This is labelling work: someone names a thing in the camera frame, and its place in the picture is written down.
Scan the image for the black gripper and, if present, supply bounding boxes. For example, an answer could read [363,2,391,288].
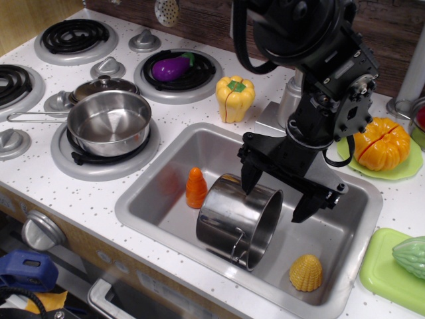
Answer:
[238,119,349,223]

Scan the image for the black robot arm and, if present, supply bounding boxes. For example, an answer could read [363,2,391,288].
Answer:
[232,1,379,223]

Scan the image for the steel pot lying sideways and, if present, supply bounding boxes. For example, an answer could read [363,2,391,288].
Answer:
[196,173,284,271]

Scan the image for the silver sink basin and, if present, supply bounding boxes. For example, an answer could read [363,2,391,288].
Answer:
[115,123,383,318]

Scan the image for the steel pot at right edge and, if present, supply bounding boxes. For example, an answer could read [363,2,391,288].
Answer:
[395,97,424,152]

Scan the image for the steel pot lid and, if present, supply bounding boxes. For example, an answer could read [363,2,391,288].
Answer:
[68,75,140,105]

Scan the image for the silver toy faucet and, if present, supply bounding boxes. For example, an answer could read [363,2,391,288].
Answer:
[254,69,303,137]

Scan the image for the orange toy carrot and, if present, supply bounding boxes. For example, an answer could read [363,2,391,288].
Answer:
[185,167,208,209]

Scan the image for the yellow toy corn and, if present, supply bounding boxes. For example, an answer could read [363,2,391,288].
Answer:
[289,255,323,292]

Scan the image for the yellow toy bell pepper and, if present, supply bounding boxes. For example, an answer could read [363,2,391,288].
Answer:
[215,76,256,123]

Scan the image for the orange toy pumpkin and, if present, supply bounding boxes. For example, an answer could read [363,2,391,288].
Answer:
[353,117,411,171]

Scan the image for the light green square plate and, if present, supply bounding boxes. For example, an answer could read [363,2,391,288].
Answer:
[359,228,424,316]

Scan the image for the back right stove burner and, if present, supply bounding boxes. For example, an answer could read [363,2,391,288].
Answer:
[133,49,223,105]

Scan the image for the stove burner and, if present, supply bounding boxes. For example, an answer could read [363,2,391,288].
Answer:
[1,64,45,122]
[34,19,118,66]
[50,120,161,181]
[133,49,223,105]

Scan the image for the green toy bitter gourd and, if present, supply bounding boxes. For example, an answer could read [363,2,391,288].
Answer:
[392,236,424,279]

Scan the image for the purple toy eggplant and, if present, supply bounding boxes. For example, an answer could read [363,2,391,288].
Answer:
[151,52,195,82]

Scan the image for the grey stove knob top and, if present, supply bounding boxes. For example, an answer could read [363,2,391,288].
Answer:
[128,29,161,53]

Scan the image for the grey stove knob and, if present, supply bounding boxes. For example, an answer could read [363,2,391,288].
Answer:
[90,56,126,78]
[44,90,73,112]
[1,129,31,160]
[128,29,161,53]

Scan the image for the grey stove knob middle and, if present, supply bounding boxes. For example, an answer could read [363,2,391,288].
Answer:
[90,56,126,78]

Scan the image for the hanging perforated ladle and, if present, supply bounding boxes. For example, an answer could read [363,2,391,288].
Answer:
[154,0,180,28]

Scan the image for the front right stove burner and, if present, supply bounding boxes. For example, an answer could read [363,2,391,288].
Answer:
[50,120,161,181]

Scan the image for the grey stove knob left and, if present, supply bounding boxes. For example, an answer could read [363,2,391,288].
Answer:
[44,90,73,112]

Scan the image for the silver oven dial knob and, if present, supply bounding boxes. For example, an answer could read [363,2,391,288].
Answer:
[21,210,66,251]

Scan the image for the back left stove burner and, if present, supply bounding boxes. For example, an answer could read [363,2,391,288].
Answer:
[34,19,118,66]

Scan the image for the blue clamp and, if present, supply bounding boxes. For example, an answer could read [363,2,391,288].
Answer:
[1,249,59,292]

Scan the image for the grey stove knob front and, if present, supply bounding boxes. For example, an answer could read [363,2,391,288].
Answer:
[1,129,31,160]

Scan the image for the front left stove burner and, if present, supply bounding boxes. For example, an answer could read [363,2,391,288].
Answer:
[1,64,45,122]

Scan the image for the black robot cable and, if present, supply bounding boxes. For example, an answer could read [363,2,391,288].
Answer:
[321,134,356,168]

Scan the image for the steel saucepan with handle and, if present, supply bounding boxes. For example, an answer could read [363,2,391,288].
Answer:
[7,90,151,157]

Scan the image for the silver oven door handle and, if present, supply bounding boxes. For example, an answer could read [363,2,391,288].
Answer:
[87,278,213,319]

